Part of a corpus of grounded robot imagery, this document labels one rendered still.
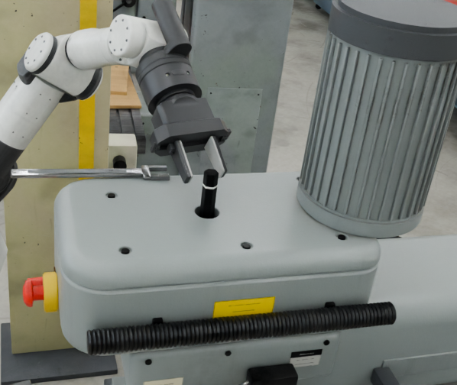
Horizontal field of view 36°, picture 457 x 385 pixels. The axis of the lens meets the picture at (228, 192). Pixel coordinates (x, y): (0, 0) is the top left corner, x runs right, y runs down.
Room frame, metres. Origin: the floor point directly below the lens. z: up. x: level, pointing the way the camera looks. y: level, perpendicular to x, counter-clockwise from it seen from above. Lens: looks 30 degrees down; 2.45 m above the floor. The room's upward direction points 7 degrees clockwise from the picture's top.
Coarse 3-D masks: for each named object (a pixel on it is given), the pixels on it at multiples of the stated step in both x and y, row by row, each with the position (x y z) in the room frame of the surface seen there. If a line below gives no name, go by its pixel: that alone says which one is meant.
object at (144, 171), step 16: (16, 176) 0.92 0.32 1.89; (32, 176) 0.93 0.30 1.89; (48, 176) 0.94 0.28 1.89; (64, 176) 0.94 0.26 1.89; (80, 176) 0.95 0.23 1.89; (96, 176) 0.96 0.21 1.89; (112, 176) 0.97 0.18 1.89; (128, 176) 0.97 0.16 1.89; (144, 176) 0.97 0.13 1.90; (160, 176) 0.98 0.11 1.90
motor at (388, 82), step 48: (336, 0) 1.00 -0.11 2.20; (384, 0) 1.00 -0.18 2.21; (432, 0) 1.04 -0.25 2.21; (336, 48) 0.95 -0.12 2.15; (384, 48) 0.89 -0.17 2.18; (432, 48) 0.89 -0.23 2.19; (336, 96) 0.92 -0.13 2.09; (384, 96) 0.89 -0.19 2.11; (432, 96) 0.90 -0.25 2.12; (336, 144) 0.91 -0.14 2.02; (384, 144) 0.89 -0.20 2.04; (432, 144) 0.92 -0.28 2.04; (336, 192) 0.90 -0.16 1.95; (384, 192) 0.89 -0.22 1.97
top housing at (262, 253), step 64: (64, 192) 0.91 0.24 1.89; (128, 192) 0.93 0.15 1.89; (192, 192) 0.95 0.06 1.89; (256, 192) 0.98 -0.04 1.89; (64, 256) 0.76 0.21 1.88; (128, 256) 0.77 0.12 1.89; (192, 256) 0.78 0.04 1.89; (256, 256) 0.81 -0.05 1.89; (320, 256) 0.83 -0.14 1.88; (64, 320) 0.75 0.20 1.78; (128, 320) 0.74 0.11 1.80; (192, 320) 0.77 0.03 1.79
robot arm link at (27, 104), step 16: (32, 48) 1.23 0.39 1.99; (48, 48) 1.20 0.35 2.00; (32, 64) 1.19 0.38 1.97; (48, 64) 1.19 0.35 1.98; (16, 80) 1.24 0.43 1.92; (32, 80) 1.22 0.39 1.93; (16, 96) 1.21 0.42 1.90; (32, 96) 1.21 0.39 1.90; (48, 96) 1.22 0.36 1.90; (64, 96) 1.25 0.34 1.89; (0, 112) 1.20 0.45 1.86; (16, 112) 1.20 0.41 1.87; (32, 112) 1.21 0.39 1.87; (48, 112) 1.23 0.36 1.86; (0, 128) 1.19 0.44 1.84; (16, 128) 1.19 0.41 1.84; (32, 128) 1.21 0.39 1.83; (16, 144) 1.19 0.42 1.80
